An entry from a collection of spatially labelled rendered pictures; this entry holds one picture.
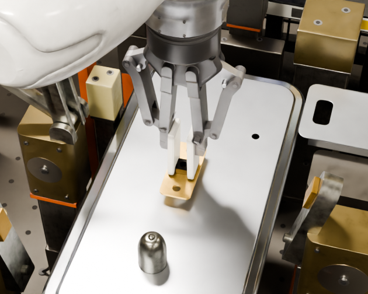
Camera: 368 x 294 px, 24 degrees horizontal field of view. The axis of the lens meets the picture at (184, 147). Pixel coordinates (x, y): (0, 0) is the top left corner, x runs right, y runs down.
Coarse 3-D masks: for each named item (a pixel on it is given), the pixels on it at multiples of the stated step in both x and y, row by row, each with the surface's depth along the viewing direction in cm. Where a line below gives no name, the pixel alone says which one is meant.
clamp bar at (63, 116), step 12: (60, 84) 97; (72, 84) 98; (48, 96) 96; (60, 96) 95; (72, 96) 99; (48, 108) 97; (60, 108) 97; (72, 108) 101; (60, 120) 98; (84, 120) 102
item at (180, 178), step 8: (184, 144) 104; (184, 152) 103; (184, 160) 101; (200, 160) 103; (176, 168) 101; (184, 168) 101; (200, 168) 102; (168, 176) 101; (176, 176) 101; (184, 176) 101; (168, 184) 100; (176, 184) 100; (184, 184) 100; (192, 184) 100; (160, 192) 100; (168, 192) 99; (176, 192) 99; (184, 192) 99
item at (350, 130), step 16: (320, 96) 112; (336, 96) 112; (352, 96) 112; (304, 112) 110; (336, 112) 110; (352, 112) 110; (304, 128) 108; (320, 128) 108; (336, 128) 108; (352, 128) 108; (320, 144) 107; (336, 144) 106; (352, 144) 106
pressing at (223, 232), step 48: (240, 96) 112; (288, 96) 112; (144, 144) 106; (240, 144) 106; (288, 144) 107; (96, 192) 101; (144, 192) 101; (192, 192) 101; (240, 192) 101; (96, 240) 97; (192, 240) 97; (240, 240) 97; (48, 288) 92; (96, 288) 92; (144, 288) 92; (192, 288) 92; (240, 288) 92
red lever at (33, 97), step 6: (12, 90) 98; (18, 90) 98; (24, 90) 98; (30, 90) 99; (36, 90) 99; (18, 96) 99; (24, 96) 98; (30, 96) 98; (36, 96) 99; (42, 96) 99; (30, 102) 99; (36, 102) 99; (42, 102) 99; (42, 108) 99; (48, 114) 100; (72, 114) 100; (72, 120) 100
